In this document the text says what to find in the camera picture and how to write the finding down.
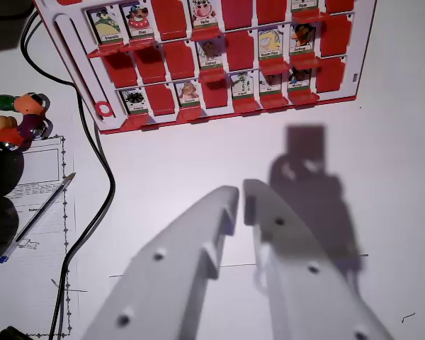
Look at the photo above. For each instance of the orange toy figure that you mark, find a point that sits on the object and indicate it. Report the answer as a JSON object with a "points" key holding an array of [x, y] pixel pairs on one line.
{"points": [[27, 103]]}

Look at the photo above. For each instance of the black box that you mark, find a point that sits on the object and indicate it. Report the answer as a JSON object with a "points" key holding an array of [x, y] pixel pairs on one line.
{"points": [[3, 21]]}

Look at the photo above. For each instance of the red and white game board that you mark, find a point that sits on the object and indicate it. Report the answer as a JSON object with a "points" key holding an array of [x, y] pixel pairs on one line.
{"points": [[361, 42]]}

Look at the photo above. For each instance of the clear ballpoint pen blue cap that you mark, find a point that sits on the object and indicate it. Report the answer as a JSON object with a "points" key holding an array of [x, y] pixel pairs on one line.
{"points": [[39, 216]]}

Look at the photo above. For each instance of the green toy figure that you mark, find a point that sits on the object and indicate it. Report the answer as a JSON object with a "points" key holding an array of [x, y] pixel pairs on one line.
{"points": [[3, 102]]}

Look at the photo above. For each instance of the red-orange toy figure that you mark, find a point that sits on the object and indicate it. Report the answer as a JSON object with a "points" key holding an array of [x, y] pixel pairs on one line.
{"points": [[10, 136]]}

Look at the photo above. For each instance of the purple toy figure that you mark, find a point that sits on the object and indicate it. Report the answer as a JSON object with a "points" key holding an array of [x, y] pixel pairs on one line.
{"points": [[29, 125]]}

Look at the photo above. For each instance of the tan toy figure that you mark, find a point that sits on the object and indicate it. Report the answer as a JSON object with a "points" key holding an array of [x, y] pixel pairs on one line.
{"points": [[0, 124]]}

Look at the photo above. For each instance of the printed paper sheet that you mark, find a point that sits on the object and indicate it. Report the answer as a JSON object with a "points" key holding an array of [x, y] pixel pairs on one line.
{"points": [[46, 283]]}

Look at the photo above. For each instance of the small dark object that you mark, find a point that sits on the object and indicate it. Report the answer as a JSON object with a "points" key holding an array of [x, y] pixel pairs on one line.
{"points": [[14, 334]]}

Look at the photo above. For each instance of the silver metal ball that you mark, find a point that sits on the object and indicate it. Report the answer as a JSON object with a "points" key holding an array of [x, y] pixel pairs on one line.
{"points": [[42, 129]]}

